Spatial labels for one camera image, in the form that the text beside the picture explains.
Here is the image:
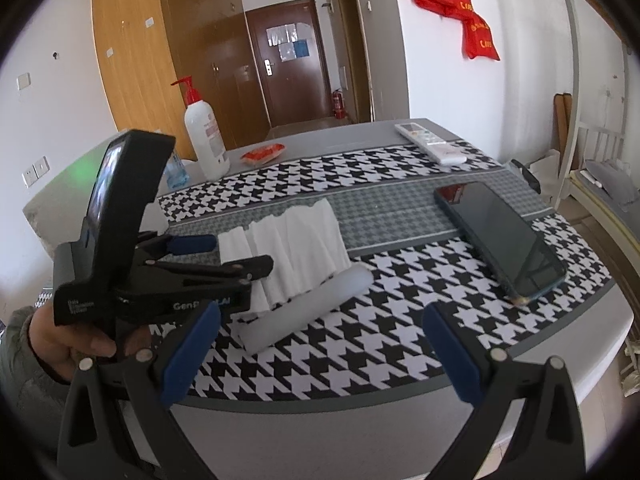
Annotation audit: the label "houndstooth table cloth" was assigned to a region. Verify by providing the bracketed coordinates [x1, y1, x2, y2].
[160, 143, 613, 408]

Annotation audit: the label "red hanging bags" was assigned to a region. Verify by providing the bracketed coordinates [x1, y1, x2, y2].
[413, 0, 500, 62]

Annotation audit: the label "white foam box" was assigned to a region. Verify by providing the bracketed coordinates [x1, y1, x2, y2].
[23, 135, 156, 252]

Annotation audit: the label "red fire extinguisher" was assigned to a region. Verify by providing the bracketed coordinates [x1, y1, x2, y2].
[332, 89, 347, 119]

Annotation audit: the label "red snack packet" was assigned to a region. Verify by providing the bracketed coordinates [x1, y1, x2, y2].
[241, 143, 286, 167]

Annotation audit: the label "white foam roll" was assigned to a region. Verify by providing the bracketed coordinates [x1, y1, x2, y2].
[233, 263, 373, 356]

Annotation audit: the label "white wall socket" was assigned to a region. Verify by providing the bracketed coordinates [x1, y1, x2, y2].
[22, 156, 50, 188]

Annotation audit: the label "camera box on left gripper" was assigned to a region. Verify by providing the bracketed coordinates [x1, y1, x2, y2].
[76, 130, 176, 309]

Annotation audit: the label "dark brown entrance door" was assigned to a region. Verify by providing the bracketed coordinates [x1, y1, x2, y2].
[246, 0, 332, 127]

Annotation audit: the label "person's left hand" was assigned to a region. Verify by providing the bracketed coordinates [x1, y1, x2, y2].
[27, 299, 151, 380]

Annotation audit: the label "wooden wardrobe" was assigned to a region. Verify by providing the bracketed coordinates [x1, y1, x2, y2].
[91, 0, 269, 159]

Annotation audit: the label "white wall switch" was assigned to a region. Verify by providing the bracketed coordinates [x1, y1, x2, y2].
[16, 73, 32, 91]

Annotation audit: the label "white remote control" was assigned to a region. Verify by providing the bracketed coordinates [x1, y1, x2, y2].
[394, 122, 468, 166]

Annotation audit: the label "dark green smartphone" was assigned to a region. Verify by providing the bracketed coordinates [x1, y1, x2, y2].
[434, 181, 567, 306]

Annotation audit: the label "white pump bottle red cap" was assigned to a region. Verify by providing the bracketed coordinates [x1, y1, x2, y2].
[172, 76, 230, 181]

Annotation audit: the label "small clear spray bottle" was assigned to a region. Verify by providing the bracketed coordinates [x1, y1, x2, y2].
[164, 151, 190, 191]

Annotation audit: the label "wooden planks against wall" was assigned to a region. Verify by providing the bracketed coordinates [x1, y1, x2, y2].
[553, 93, 573, 156]

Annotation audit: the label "white tissue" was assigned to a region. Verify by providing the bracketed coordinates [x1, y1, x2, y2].
[218, 198, 352, 321]

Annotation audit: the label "white metal bunk bed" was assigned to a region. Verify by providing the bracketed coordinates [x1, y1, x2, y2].
[552, 0, 639, 271]

